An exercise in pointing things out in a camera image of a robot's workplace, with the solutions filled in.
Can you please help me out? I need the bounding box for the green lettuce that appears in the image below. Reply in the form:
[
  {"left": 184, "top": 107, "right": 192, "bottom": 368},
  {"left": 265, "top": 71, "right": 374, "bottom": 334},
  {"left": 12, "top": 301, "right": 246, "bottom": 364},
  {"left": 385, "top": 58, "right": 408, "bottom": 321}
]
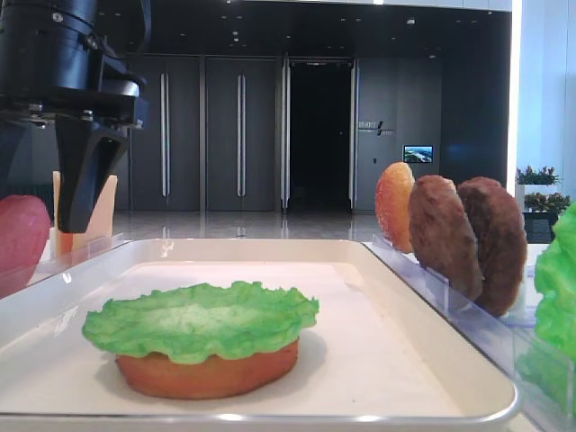
[{"left": 82, "top": 281, "right": 320, "bottom": 365}]

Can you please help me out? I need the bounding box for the green lettuce leaf in rack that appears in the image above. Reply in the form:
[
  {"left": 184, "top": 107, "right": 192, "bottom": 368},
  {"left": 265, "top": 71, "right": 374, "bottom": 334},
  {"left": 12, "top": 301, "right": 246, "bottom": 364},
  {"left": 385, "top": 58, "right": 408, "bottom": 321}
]
[{"left": 517, "top": 205, "right": 575, "bottom": 409}]

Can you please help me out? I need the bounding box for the clear long rail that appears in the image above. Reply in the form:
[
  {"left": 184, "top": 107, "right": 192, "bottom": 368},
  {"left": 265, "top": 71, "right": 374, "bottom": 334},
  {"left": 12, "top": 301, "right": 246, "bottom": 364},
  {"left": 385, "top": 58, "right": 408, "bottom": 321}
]
[
  {"left": 28, "top": 233, "right": 128, "bottom": 286},
  {"left": 367, "top": 234, "right": 575, "bottom": 431}
]

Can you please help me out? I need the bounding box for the bun slice near pusher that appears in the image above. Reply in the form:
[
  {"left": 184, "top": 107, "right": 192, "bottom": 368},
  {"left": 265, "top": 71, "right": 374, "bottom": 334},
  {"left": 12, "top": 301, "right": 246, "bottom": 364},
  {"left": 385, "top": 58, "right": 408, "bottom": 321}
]
[{"left": 375, "top": 162, "right": 415, "bottom": 254}]

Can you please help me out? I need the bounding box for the flower planter box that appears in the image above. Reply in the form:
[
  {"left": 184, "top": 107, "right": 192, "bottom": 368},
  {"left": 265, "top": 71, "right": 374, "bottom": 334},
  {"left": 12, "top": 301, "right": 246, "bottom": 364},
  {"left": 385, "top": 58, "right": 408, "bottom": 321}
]
[{"left": 516, "top": 166, "right": 562, "bottom": 212}]

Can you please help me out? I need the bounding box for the brown meat patty near pusher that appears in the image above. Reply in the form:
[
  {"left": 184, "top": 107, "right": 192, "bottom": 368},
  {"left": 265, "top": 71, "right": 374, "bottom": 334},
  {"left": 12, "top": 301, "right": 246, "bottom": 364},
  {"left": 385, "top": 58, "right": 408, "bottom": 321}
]
[{"left": 457, "top": 176, "right": 527, "bottom": 317}]

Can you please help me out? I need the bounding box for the clear long rail right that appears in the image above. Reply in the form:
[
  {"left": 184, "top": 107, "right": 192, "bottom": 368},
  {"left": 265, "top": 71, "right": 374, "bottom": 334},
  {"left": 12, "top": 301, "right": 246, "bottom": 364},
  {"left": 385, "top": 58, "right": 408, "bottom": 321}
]
[{"left": 367, "top": 234, "right": 575, "bottom": 431}]

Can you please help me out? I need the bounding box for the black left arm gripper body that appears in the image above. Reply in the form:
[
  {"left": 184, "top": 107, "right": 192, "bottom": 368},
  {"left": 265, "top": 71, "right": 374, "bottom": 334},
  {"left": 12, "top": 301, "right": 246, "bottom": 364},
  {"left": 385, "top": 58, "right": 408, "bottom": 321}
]
[{"left": 1, "top": 53, "right": 149, "bottom": 129}]

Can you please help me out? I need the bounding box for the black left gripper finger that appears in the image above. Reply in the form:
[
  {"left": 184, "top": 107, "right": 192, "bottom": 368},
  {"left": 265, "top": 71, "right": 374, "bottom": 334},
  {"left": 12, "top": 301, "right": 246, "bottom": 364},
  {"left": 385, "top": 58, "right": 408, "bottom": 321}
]
[{"left": 55, "top": 115, "right": 130, "bottom": 233}]

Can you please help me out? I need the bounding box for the yellow cheese slice in rack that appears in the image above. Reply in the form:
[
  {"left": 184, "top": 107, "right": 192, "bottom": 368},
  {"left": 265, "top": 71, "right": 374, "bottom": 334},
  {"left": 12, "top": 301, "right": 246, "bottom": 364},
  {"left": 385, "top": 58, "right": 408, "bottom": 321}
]
[{"left": 52, "top": 171, "right": 118, "bottom": 256}]

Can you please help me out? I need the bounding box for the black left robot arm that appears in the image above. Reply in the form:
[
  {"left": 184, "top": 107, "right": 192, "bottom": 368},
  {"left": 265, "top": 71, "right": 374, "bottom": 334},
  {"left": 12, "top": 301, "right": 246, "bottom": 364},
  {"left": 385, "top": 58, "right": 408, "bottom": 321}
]
[{"left": 1, "top": 1, "right": 148, "bottom": 233}]

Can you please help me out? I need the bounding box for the clear long rail left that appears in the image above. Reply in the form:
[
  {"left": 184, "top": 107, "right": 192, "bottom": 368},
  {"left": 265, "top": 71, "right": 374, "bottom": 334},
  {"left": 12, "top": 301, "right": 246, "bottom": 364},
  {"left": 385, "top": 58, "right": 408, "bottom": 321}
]
[{"left": 28, "top": 233, "right": 128, "bottom": 286}]

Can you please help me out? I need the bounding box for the brown meat patty far one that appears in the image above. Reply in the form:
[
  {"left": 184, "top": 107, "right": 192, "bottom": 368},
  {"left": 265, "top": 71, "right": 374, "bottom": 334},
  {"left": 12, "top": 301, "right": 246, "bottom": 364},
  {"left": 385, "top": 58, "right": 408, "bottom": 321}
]
[{"left": 409, "top": 175, "right": 483, "bottom": 301}]

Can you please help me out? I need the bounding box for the white metal tray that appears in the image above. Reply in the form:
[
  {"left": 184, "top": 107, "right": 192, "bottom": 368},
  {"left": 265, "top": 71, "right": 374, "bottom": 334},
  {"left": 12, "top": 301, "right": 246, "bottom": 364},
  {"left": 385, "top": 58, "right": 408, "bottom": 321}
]
[{"left": 1, "top": 239, "right": 519, "bottom": 431}]

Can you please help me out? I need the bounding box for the wall screen display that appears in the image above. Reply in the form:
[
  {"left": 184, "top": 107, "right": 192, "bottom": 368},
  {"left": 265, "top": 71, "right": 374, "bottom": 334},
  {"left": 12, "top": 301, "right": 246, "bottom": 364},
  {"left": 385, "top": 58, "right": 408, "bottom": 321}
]
[{"left": 403, "top": 146, "right": 434, "bottom": 164}]

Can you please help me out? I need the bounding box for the red tomato slice in rack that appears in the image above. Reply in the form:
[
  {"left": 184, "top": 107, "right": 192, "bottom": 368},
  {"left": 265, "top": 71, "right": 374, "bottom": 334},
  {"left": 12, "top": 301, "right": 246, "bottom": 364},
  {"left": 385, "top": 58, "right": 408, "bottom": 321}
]
[{"left": 1, "top": 195, "right": 51, "bottom": 298}]

